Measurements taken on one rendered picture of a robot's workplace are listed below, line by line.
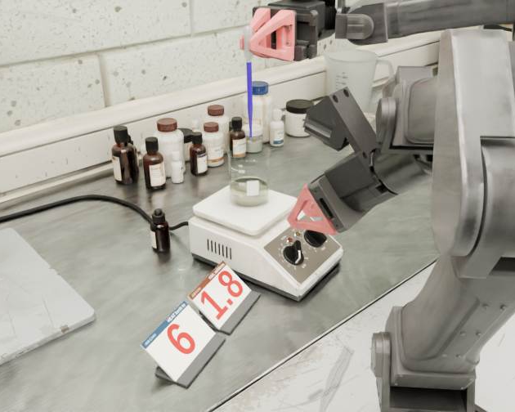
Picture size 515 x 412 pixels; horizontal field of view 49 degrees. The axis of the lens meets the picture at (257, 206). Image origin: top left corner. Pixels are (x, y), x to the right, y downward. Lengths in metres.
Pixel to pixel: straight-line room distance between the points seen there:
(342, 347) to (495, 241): 0.45
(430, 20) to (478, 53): 0.56
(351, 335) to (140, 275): 0.32
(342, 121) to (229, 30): 0.78
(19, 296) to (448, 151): 0.66
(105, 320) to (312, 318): 0.27
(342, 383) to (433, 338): 0.25
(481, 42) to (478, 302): 0.16
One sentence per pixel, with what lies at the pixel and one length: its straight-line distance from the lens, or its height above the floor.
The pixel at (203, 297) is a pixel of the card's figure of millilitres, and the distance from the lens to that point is 0.75.
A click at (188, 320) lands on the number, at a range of 0.72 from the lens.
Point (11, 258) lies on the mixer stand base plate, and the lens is 0.93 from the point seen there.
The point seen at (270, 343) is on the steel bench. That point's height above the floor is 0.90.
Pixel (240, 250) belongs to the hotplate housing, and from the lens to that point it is 0.80.
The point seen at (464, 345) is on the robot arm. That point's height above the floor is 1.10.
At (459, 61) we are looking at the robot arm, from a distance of 0.32.
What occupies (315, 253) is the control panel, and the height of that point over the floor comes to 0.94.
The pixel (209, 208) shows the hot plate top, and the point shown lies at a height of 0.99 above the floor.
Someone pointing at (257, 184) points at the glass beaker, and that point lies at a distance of 0.81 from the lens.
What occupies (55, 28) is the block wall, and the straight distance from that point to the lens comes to 1.14.
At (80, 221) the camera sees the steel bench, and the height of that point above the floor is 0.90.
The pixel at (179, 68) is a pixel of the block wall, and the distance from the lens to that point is 1.29.
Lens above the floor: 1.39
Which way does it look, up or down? 28 degrees down
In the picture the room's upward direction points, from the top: straight up
